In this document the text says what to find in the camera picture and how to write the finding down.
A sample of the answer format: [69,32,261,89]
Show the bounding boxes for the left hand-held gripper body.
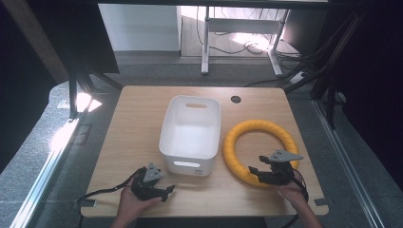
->
[130,161,164,202]

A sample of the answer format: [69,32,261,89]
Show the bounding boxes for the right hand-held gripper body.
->
[257,149,304,186]

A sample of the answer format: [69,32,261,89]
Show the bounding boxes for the yellow foam ring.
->
[222,119,300,187]

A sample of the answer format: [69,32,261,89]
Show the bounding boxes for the white plastic storage bin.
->
[158,95,221,178]

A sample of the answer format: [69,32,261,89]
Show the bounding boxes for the person's left hand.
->
[117,183,163,220]

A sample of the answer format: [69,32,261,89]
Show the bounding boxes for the person's right hand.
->
[275,176,309,211]

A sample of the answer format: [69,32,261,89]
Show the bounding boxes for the white power strip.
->
[289,71,308,86]

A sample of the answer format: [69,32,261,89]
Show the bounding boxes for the black tripod stand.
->
[276,9,353,131]
[67,61,124,122]

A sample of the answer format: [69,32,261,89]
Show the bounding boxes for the black monitor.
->
[280,9,331,57]

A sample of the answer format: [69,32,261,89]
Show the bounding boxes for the black panel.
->
[24,0,121,76]

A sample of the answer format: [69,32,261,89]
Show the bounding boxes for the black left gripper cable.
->
[75,167,147,205]

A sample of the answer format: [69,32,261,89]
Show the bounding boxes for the aluminium floor rail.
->
[312,98,386,228]
[9,117,82,228]

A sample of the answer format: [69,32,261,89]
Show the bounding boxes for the tangle of black floor cables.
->
[195,6,303,60]

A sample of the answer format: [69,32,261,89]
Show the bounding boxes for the white metal desk frame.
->
[201,5,291,78]

